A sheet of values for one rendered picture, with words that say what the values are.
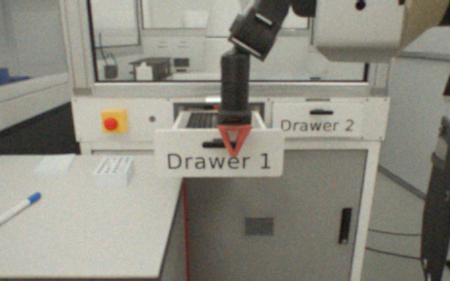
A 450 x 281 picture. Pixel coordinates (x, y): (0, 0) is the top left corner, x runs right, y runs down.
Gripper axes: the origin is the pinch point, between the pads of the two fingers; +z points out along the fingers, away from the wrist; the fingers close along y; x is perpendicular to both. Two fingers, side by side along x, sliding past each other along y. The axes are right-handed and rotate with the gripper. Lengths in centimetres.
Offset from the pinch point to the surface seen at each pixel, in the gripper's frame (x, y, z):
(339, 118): -35, 36, 2
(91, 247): 26.1, -15.3, 13.6
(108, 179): 30.9, 10.4, 12.1
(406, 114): -143, 183, 37
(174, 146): 13.0, 3.9, 0.8
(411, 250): -105, 87, 91
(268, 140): -8.1, 4.0, -0.7
